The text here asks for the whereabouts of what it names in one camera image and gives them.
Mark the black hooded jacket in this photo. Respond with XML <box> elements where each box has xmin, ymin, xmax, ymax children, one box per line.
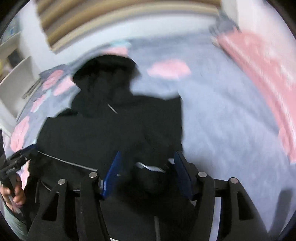
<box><xmin>25</xmin><ymin>55</ymin><xmax>194</xmax><ymax>240</ymax></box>

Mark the grey pillow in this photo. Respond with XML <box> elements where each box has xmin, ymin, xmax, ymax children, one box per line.
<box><xmin>209</xmin><ymin>14</ymin><xmax>239</xmax><ymax>42</ymax></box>

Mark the pink folded quilt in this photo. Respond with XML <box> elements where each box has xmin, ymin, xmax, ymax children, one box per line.
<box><xmin>216</xmin><ymin>30</ymin><xmax>295</xmax><ymax>163</ymax></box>

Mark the grey blanket with pink patches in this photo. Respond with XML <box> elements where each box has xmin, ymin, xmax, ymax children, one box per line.
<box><xmin>5</xmin><ymin>31</ymin><xmax>295</xmax><ymax>236</ymax></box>

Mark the wooden slatted headboard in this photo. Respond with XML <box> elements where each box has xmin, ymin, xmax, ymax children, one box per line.
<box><xmin>36</xmin><ymin>1</ymin><xmax>222</xmax><ymax>53</ymax></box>

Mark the person's left hand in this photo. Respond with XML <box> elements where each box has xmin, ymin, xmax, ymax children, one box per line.
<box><xmin>0</xmin><ymin>176</ymin><xmax>27</xmax><ymax>208</ymax></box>

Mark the white bookshelf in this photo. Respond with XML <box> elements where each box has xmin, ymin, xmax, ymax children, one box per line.
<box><xmin>1</xmin><ymin>16</ymin><xmax>40</xmax><ymax>137</ymax></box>

